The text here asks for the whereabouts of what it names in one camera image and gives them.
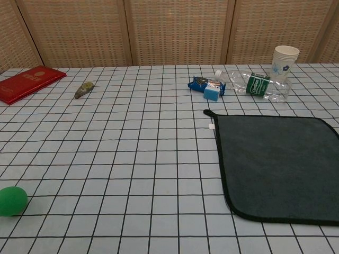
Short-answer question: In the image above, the yellow and black cloth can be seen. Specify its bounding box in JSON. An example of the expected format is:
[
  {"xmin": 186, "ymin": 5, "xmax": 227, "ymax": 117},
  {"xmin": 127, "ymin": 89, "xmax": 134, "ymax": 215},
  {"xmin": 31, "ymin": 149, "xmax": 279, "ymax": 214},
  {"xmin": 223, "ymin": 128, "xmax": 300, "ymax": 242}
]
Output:
[{"xmin": 203, "ymin": 108, "xmax": 339, "ymax": 227}]

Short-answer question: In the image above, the white black checked tablecloth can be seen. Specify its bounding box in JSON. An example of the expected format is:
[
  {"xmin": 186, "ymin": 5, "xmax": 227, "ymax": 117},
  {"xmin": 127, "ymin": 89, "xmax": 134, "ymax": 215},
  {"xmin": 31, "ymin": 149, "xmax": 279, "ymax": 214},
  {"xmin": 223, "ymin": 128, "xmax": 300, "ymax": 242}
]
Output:
[{"xmin": 0, "ymin": 62, "xmax": 339, "ymax": 254}]

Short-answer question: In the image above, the blue cookie snack pack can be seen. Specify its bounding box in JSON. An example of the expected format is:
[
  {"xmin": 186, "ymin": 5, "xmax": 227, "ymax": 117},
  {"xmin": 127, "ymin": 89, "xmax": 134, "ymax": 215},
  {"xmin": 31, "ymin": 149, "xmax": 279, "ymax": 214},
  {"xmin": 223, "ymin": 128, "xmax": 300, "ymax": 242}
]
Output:
[{"xmin": 187, "ymin": 75, "xmax": 227, "ymax": 96}]

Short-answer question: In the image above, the blue and white block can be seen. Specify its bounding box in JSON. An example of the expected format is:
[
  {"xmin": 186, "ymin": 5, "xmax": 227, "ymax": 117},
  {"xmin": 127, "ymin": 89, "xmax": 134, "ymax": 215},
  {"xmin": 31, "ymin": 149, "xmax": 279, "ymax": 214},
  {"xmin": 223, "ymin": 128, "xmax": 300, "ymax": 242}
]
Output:
[{"xmin": 203, "ymin": 86, "xmax": 221, "ymax": 102}]

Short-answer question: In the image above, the olive correction tape dispenser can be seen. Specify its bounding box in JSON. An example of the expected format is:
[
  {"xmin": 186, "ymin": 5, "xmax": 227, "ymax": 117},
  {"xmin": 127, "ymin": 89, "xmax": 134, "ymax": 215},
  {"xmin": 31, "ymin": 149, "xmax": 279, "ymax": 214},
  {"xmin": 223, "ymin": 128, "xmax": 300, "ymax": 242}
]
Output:
[{"xmin": 74, "ymin": 81, "xmax": 96, "ymax": 100}]

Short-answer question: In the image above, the woven wooden screen panel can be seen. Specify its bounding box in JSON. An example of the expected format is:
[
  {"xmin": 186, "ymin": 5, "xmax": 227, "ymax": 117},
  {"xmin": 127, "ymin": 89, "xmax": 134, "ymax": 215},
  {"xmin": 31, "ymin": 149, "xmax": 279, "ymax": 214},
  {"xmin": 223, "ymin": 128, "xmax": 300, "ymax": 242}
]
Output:
[
  {"xmin": 0, "ymin": 0, "xmax": 44, "ymax": 75},
  {"xmin": 15, "ymin": 0, "xmax": 133, "ymax": 68},
  {"xmin": 225, "ymin": 0, "xmax": 336, "ymax": 65},
  {"xmin": 124, "ymin": 0, "xmax": 236, "ymax": 66},
  {"xmin": 320, "ymin": 0, "xmax": 339, "ymax": 64}
]

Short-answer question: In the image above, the clear bottle with green label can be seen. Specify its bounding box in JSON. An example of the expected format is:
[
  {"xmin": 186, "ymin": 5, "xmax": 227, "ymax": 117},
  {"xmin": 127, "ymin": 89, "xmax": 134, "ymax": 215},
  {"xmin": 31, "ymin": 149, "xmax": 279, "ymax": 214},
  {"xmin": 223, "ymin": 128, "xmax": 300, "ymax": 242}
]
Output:
[{"xmin": 214, "ymin": 69, "xmax": 292, "ymax": 103}]

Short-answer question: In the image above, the red certificate booklet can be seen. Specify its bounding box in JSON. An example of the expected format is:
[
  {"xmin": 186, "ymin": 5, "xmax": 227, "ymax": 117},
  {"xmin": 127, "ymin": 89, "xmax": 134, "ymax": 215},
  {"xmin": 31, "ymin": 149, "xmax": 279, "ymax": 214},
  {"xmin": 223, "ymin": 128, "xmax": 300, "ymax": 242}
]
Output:
[{"xmin": 0, "ymin": 65, "xmax": 67, "ymax": 106}]

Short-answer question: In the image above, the green ball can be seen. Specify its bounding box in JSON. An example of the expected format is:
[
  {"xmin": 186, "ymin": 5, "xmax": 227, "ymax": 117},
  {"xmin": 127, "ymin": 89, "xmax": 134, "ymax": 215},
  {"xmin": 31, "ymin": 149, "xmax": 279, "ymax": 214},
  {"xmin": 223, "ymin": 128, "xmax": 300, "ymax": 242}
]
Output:
[{"xmin": 0, "ymin": 186, "xmax": 29, "ymax": 217}]

